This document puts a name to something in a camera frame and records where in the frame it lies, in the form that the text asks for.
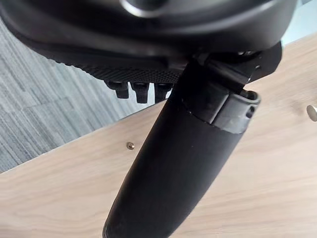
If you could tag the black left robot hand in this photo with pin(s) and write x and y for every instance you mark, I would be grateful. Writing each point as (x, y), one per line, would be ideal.
(173, 37)

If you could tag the small brass door screw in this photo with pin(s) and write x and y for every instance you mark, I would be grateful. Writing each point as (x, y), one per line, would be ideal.
(130, 145)

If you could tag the silver round door screw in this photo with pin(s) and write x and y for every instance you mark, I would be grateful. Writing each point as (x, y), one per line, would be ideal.
(312, 112)

